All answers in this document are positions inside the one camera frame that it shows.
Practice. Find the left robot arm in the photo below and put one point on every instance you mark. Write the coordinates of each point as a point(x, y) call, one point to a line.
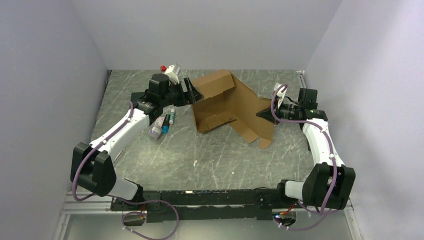
point(92, 166)

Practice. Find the flat black box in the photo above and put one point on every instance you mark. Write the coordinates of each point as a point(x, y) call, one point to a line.
point(138, 98)

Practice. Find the small red white box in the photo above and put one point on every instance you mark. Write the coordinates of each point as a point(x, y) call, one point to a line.
point(159, 122)

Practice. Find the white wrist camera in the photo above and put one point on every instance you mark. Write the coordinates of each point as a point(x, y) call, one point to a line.
point(172, 72)
point(280, 90)

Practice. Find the blue capped glue stick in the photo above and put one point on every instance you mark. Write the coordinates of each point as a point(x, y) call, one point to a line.
point(166, 124)

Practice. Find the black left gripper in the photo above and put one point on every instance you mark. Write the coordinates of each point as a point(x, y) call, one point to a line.
point(185, 97)

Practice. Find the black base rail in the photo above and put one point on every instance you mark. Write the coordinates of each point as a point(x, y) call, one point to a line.
point(166, 205)

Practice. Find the clear plastic jar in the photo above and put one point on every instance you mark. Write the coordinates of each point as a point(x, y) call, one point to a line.
point(155, 132)

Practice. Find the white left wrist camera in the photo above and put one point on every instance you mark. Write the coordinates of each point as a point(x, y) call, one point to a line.
point(172, 72)

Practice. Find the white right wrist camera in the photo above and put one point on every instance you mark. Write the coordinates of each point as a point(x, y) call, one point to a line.
point(280, 90)

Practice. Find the white green capped tube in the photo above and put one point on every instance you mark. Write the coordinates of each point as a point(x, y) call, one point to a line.
point(172, 116)

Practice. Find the aluminium frame rail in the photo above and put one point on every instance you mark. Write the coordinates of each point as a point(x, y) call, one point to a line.
point(92, 205)

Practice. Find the brown cardboard box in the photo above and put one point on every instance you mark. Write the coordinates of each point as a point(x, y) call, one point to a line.
point(226, 100)

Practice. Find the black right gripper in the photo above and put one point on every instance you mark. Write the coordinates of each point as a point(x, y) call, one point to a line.
point(267, 114)

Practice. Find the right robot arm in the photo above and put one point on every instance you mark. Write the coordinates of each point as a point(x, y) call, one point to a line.
point(329, 184)

